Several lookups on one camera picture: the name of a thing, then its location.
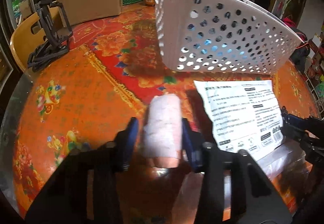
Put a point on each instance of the wet wipes pack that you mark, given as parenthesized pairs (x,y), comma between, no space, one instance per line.
(235,112)

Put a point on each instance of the black folding phone stand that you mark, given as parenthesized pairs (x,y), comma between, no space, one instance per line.
(52,29)

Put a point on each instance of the red and black jacket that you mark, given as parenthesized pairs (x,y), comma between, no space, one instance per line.
(298,46)

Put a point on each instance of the white storage shelf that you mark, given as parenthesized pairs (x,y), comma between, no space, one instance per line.
(316,74)

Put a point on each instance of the wooden chair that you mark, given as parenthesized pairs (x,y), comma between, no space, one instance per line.
(21,36)

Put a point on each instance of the white perforated plastic basket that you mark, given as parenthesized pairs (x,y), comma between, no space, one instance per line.
(177,11)

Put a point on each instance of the clear zip bag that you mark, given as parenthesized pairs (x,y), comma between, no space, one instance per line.
(286,163)

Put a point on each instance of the pink cloth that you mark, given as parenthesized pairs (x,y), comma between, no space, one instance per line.
(163,127)

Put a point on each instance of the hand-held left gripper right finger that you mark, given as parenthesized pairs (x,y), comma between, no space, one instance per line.
(188,143)

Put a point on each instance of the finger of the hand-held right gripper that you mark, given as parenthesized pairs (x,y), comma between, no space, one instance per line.
(292,121)
(315,148)

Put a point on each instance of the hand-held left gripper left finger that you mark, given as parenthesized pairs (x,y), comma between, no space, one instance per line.
(131,138)

